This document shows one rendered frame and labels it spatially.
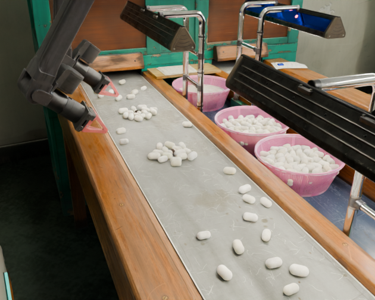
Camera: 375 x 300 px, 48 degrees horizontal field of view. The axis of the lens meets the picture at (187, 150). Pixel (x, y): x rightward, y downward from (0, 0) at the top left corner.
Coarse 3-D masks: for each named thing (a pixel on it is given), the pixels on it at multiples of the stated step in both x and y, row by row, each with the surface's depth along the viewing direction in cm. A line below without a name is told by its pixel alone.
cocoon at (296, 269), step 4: (292, 264) 83; (296, 264) 82; (292, 268) 82; (296, 268) 82; (300, 268) 82; (304, 268) 81; (292, 272) 82; (296, 272) 82; (300, 272) 81; (304, 272) 81; (308, 272) 82; (300, 276) 82; (304, 276) 82
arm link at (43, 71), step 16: (64, 0) 102; (80, 0) 100; (64, 16) 101; (80, 16) 103; (48, 32) 104; (64, 32) 103; (48, 48) 103; (64, 48) 105; (32, 64) 106; (48, 64) 105; (32, 80) 104; (48, 80) 107
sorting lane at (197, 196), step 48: (96, 96) 176; (144, 96) 177; (144, 144) 136; (192, 144) 136; (144, 192) 109; (192, 192) 110; (192, 240) 92; (240, 240) 92; (288, 240) 92; (240, 288) 79; (336, 288) 80
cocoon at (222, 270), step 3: (219, 267) 82; (222, 267) 82; (225, 267) 82; (219, 270) 81; (222, 270) 81; (225, 270) 81; (228, 270) 81; (219, 273) 81; (222, 273) 81; (225, 273) 80; (228, 273) 80; (231, 273) 81; (222, 276) 81; (225, 276) 80; (228, 276) 80; (231, 276) 80; (225, 279) 80; (228, 279) 80
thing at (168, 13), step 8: (152, 8) 152; (160, 8) 153; (168, 8) 154; (176, 8) 155; (184, 8) 156; (168, 16) 140; (176, 16) 141; (184, 16) 142; (192, 16) 143; (200, 16) 144; (184, 24) 159; (200, 24) 146; (200, 32) 147; (200, 40) 148; (200, 48) 149; (184, 56) 164; (200, 56) 150; (184, 64) 166; (200, 64) 152; (184, 72) 167; (200, 72) 153; (184, 80) 169; (192, 80) 162; (200, 80) 154; (184, 88) 170; (200, 88) 156; (184, 96) 172; (200, 96) 157; (200, 104) 159
